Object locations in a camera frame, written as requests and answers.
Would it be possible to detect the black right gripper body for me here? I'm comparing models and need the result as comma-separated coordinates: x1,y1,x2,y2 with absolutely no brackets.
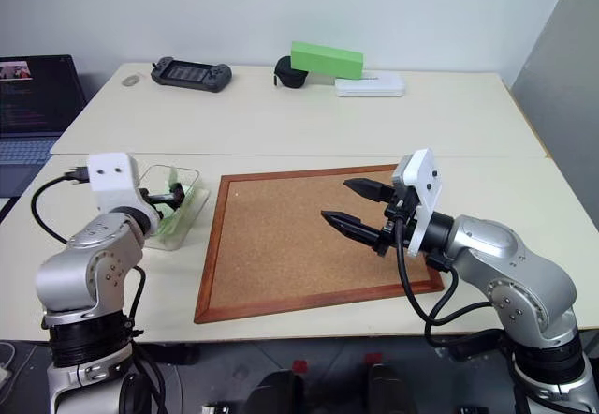
371,183,423,258

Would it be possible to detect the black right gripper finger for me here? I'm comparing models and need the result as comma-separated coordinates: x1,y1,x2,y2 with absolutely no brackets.
343,177,397,204
320,210,384,247

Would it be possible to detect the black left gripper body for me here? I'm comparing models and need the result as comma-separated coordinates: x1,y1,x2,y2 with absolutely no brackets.
139,187,166,219

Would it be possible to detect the wood framed cork board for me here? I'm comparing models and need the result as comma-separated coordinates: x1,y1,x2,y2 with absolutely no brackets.
193,164,445,325

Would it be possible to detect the clear plastic box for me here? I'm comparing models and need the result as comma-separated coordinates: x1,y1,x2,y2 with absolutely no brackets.
139,163,211,250

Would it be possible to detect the white flat plastic case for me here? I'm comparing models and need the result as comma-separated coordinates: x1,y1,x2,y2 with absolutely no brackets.
334,72,405,98

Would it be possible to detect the black handheld game controller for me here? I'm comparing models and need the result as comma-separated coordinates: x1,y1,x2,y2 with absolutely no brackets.
150,56,232,94

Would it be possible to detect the green rectangular box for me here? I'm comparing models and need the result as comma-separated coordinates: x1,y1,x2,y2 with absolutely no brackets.
289,40,365,81

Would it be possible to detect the black round zip pouch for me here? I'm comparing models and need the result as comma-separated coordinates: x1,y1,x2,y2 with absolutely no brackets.
272,55,310,90

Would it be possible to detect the open dark laptop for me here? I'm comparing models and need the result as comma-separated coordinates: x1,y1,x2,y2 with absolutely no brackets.
0,54,88,200

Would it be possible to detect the dark rounded shape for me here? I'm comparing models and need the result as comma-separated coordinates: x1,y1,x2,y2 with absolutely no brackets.
255,370,305,414

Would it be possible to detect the grey partition panel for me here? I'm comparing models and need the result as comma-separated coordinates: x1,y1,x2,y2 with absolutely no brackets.
509,0,599,237

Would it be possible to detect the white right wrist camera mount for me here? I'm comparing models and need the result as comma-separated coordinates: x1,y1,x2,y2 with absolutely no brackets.
391,148,444,259

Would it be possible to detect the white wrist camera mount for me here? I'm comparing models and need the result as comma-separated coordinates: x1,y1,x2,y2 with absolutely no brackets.
391,148,444,259
87,152,139,212

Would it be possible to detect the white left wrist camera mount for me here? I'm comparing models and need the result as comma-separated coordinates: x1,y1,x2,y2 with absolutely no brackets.
87,152,139,212

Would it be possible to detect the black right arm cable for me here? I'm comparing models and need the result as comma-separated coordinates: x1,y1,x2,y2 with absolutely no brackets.
395,215,504,346

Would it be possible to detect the thin white cable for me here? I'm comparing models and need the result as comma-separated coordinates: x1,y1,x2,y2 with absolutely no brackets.
0,341,15,383

